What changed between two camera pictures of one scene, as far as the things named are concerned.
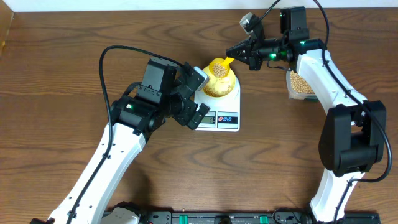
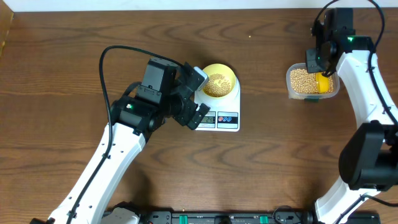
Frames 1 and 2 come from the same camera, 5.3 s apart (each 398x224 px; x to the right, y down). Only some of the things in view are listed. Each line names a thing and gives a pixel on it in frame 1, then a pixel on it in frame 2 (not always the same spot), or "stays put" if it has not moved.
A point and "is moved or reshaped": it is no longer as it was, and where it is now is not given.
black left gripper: (185, 116) stays put
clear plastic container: (297, 88) stays put
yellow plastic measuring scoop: (219, 68) is moved or reshaped
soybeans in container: (298, 84) stays put
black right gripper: (250, 56) → (310, 65)
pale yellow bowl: (219, 87) stays put
